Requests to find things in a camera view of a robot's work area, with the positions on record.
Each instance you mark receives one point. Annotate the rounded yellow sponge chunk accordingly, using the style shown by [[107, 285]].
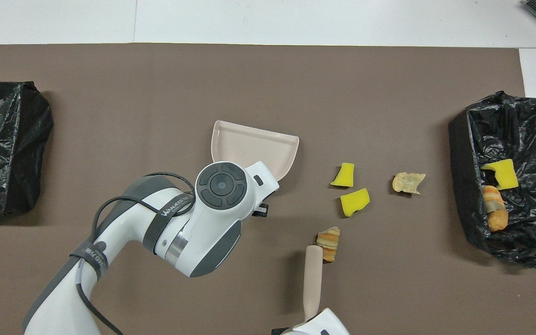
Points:
[[355, 201]]

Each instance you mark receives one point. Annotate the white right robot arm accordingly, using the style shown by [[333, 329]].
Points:
[[324, 325]]

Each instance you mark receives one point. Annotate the brown table mat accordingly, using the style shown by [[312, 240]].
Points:
[[156, 116]]

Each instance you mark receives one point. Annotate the black trash bag bin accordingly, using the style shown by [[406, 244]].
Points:
[[528, 139], [3, 149]]

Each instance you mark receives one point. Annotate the beige hand brush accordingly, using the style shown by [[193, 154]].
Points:
[[312, 279]]

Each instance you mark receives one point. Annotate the large notched yellow sponge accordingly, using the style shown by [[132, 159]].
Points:
[[503, 173]]

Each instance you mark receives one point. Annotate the striped croissant bread piece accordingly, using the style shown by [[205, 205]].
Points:
[[492, 197], [331, 239]]

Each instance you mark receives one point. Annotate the beige plastic dustpan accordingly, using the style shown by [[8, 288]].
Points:
[[254, 149]]

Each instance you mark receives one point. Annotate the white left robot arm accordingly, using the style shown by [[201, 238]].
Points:
[[221, 186]]

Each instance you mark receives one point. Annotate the small notched yellow sponge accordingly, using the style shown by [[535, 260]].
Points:
[[344, 176]]

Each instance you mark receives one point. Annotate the pale cracker piece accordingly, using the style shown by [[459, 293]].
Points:
[[407, 182]]

